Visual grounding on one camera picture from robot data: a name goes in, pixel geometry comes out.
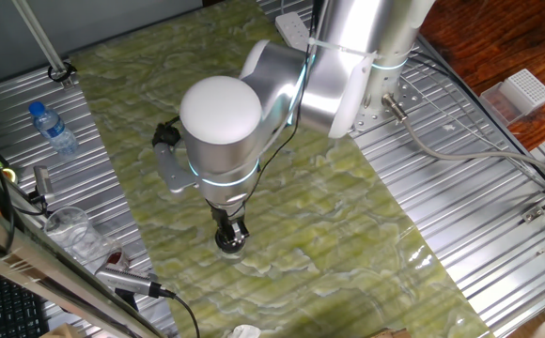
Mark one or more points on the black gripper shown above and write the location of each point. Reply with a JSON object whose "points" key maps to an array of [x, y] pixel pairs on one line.
{"points": [[225, 210]]}

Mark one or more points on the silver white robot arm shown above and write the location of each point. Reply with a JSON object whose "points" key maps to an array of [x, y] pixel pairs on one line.
{"points": [[225, 127]]}

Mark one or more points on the crumpled white tissue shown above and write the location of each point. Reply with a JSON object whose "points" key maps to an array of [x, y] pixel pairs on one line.
{"points": [[244, 332]]}

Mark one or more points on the green marble pattern mat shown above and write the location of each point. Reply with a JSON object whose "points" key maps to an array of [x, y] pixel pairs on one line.
{"points": [[183, 94]]}

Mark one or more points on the clear cup with brown residue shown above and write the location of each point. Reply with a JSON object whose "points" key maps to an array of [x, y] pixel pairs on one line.
{"points": [[75, 235]]}

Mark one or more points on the blue capped water bottle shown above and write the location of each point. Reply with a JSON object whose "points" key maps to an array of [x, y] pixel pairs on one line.
{"points": [[54, 129]]}

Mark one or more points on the white power strip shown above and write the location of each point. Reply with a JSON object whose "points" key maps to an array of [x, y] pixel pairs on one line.
{"points": [[292, 29]]}

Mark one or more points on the black pole clamp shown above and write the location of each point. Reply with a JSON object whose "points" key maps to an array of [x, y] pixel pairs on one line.
{"points": [[61, 73]]}

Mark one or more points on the black keyboard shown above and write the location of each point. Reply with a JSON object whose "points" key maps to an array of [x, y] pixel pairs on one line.
{"points": [[9, 305]]}

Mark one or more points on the aluminium pole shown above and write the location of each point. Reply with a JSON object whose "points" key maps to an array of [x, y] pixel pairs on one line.
{"points": [[40, 35]]}

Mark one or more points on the white pipette tip box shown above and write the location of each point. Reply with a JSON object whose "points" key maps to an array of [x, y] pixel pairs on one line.
{"points": [[521, 91]]}

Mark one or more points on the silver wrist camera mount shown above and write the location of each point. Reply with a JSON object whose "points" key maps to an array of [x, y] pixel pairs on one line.
{"points": [[171, 171]]}

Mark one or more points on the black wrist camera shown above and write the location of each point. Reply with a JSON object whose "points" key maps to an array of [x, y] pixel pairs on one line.
{"points": [[166, 133]]}

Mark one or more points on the aluminium frame beam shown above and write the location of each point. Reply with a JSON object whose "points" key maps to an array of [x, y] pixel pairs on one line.
{"points": [[42, 270]]}

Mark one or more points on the small silver camera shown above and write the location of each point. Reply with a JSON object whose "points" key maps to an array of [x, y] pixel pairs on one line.
{"points": [[43, 183]]}

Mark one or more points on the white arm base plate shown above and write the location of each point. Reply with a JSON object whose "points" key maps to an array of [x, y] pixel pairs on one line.
{"points": [[390, 101]]}

